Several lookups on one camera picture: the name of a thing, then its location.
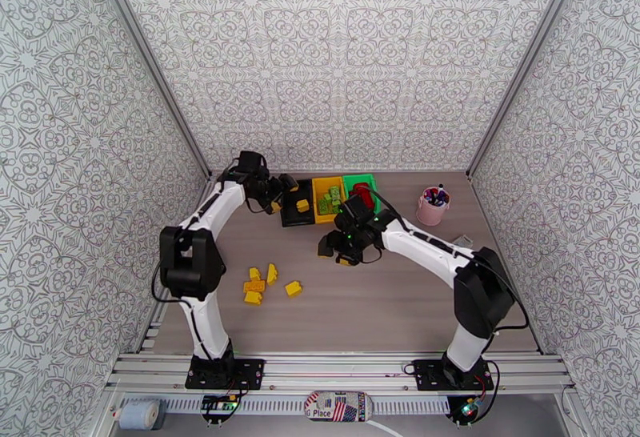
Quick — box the black plastic bin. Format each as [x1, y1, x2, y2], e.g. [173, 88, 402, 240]
[279, 179, 317, 228]

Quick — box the yellow plastic bin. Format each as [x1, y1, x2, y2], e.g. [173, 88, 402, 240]
[312, 176, 349, 226]

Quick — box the green plastic bin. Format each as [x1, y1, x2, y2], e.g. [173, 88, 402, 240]
[342, 173, 382, 217]

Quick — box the pink cup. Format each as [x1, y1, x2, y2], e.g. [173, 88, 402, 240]
[415, 185, 451, 227]

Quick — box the flag print pencil case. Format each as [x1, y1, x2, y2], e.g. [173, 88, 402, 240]
[303, 390, 374, 423]

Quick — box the small circuit board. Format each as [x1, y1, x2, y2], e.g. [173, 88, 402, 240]
[199, 395, 240, 415]

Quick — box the circuit board with green light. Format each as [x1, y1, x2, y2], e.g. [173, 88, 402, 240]
[446, 394, 489, 424]

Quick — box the grey tape roll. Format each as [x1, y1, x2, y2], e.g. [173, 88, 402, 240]
[118, 399, 162, 431]

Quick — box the aluminium front rail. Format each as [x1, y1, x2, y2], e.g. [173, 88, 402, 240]
[105, 350, 575, 397]

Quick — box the aluminium side rail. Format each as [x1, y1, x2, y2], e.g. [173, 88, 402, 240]
[134, 174, 217, 355]
[469, 174, 545, 355]

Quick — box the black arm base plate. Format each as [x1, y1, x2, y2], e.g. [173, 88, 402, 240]
[414, 359, 495, 393]
[185, 358, 266, 391]

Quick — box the aluminium frame post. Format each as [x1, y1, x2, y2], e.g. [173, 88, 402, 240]
[466, 0, 598, 182]
[85, 0, 217, 182]

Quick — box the white slotted cable duct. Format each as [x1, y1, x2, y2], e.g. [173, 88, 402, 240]
[119, 395, 454, 418]

